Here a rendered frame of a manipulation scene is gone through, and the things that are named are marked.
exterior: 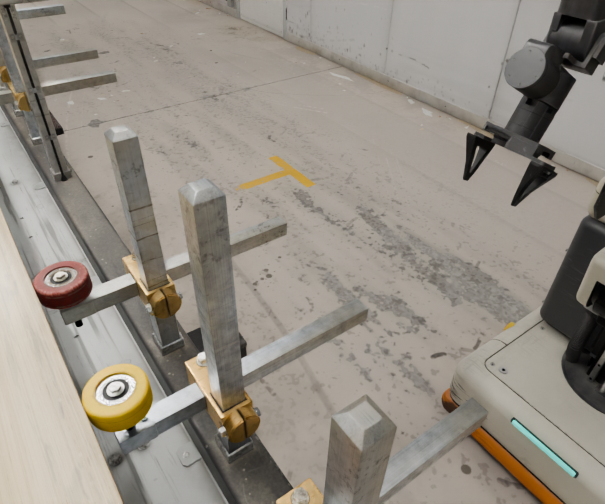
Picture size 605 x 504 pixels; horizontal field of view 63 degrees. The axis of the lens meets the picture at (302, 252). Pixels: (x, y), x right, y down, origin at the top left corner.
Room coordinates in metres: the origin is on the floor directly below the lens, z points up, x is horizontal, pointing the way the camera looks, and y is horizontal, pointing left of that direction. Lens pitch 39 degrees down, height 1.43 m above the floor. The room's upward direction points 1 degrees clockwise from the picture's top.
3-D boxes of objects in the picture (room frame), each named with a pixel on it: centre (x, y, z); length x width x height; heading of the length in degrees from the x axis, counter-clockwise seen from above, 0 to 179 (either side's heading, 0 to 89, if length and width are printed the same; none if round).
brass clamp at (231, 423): (0.42, 0.11, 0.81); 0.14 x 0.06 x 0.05; 36
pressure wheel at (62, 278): (0.56, 0.37, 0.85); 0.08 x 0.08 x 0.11
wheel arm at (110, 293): (0.68, 0.21, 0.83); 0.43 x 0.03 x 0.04; 126
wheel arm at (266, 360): (0.48, 0.07, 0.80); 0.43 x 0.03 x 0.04; 126
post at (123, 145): (0.61, 0.25, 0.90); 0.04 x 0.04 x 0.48; 36
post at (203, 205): (0.41, 0.10, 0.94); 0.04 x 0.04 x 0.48; 36
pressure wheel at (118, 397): (0.36, 0.23, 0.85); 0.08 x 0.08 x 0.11
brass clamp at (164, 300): (0.63, 0.26, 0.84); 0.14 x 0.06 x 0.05; 36
